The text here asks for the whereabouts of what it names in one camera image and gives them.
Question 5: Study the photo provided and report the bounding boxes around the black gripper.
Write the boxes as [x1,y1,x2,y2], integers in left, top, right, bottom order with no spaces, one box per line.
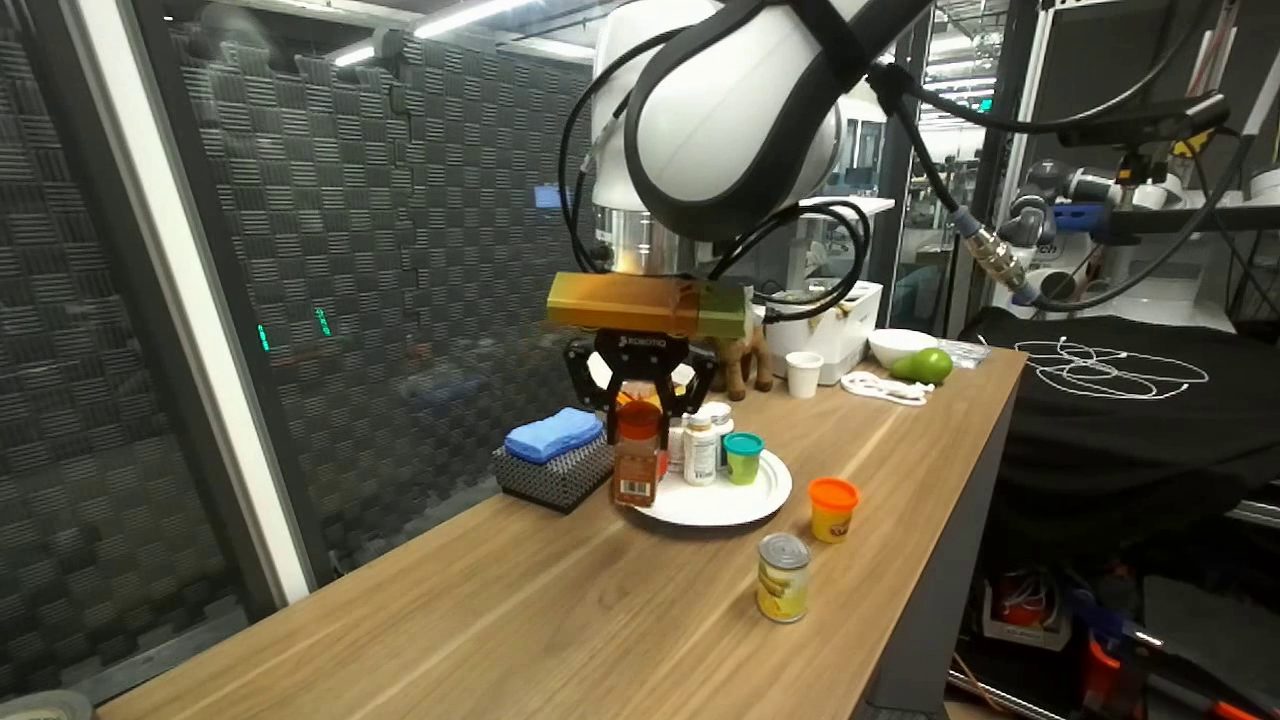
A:
[565,327,717,415]

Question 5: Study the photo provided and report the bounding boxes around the spice jar orange lid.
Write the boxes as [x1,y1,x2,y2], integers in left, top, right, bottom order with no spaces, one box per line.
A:
[607,378,674,511]

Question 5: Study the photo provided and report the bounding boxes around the teal lid small tub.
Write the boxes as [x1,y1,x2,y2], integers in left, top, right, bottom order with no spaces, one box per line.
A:
[721,427,768,490]

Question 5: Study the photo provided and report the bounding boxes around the orange lid dough tub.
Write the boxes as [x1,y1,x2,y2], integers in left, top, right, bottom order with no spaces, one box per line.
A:
[803,476,864,545]

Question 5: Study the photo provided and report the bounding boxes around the small yellow tin can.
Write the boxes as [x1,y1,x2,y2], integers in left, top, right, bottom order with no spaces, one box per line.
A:
[751,527,816,628]

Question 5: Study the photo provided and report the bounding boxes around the white paper plate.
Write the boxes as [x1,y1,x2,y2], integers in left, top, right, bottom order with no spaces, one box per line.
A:
[631,445,796,533]

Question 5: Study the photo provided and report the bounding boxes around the grey foam block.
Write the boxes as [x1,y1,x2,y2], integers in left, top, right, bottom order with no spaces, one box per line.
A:
[492,427,620,515]

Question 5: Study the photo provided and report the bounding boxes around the white paper cup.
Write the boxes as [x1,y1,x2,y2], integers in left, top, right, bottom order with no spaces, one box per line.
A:
[784,347,828,405]

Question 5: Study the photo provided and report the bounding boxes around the white paper sheet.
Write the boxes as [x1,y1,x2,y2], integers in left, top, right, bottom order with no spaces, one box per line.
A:
[837,370,941,407]

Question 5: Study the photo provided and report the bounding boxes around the green fruit on board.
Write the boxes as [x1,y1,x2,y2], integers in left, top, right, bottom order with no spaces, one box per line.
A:
[864,324,962,391]

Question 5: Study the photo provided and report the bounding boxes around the black table cover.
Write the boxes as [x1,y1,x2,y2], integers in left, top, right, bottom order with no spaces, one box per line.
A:
[955,313,1280,539]

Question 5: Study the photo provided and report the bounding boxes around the white lab machine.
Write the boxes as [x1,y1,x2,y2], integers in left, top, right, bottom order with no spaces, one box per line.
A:
[998,198,1243,337]

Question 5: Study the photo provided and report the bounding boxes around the red tool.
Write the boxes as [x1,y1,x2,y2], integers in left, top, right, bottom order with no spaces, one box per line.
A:
[1076,625,1280,720]

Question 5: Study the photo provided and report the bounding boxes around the black looped wrist cable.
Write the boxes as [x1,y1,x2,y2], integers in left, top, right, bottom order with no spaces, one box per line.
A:
[558,25,874,327]

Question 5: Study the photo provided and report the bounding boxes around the black cable with metal connector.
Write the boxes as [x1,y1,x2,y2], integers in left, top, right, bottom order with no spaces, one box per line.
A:
[864,0,1280,317]

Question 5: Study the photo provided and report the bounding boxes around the white coiled cord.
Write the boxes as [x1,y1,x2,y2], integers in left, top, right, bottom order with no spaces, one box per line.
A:
[1012,331,1216,407]

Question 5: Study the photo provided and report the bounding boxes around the black bar camera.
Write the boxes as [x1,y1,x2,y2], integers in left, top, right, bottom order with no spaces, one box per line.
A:
[1057,87,1231,151]

